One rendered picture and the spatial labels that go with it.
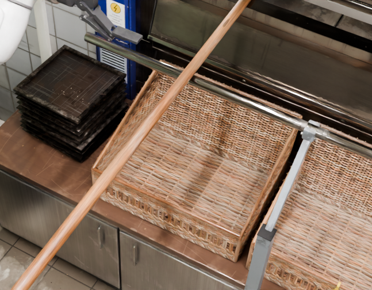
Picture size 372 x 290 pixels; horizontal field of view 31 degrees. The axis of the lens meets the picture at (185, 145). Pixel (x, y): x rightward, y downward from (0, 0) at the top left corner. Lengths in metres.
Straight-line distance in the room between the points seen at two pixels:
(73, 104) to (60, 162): 0.24
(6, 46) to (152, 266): 1.04
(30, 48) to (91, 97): 0.62
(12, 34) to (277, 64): 0.92
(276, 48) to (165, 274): 0.87
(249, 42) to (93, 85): 0.57
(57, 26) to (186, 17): 0.61
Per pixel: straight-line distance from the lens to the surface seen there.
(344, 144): 1.80
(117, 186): 2.23
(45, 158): 2.48
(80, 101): 2.35
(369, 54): 2.08
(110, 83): 2.40
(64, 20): 2.65
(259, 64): 2.25
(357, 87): 2.18
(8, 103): 3.29
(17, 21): 1.70
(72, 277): 2.86
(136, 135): 1.69
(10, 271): 2.91
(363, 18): 1.83
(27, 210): 2.64
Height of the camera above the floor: 2.47
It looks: 49 degrees down
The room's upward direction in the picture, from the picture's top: 5 degrees clockwise
